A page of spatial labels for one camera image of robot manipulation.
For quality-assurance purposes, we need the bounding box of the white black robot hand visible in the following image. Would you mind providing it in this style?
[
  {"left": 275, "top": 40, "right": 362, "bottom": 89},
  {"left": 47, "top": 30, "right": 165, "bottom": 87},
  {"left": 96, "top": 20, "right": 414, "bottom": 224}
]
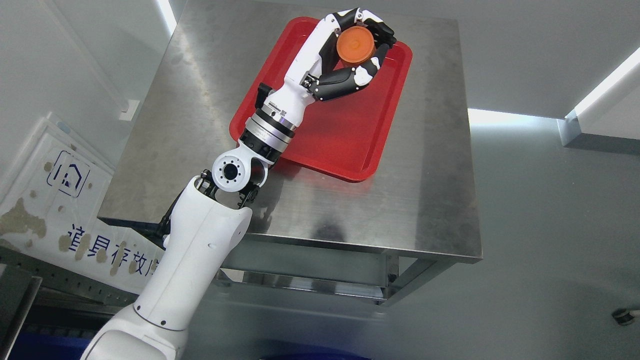
[{"left": 254, "top": 7, "right": 397, "bottom": 132}]

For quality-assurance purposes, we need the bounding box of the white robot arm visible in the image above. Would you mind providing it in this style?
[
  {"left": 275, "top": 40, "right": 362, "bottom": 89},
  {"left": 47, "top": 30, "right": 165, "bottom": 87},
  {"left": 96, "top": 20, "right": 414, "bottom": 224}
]
[{"left": 81, "top": 108, "right": 303, "bottom": 360}]

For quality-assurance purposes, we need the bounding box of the red plastic tray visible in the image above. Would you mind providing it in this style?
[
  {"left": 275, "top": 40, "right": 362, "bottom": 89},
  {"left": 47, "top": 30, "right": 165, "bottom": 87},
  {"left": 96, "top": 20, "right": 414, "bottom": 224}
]
[{"left": 229, "top": 16, "right": 413, "bottom": 182}]

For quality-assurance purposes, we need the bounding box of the stainless steel table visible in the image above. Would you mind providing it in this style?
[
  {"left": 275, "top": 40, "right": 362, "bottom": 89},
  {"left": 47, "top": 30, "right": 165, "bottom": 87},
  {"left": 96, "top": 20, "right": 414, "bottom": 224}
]
[{"left": 98, "top": 0, "right": 483, "bottom": 304}]

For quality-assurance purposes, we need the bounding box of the white printed sign board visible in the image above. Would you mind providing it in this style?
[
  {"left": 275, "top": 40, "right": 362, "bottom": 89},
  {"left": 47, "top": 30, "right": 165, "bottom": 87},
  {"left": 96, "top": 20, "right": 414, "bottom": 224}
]
[{"left": 1, "top": 116, "right": 163, "bottom": 294}]

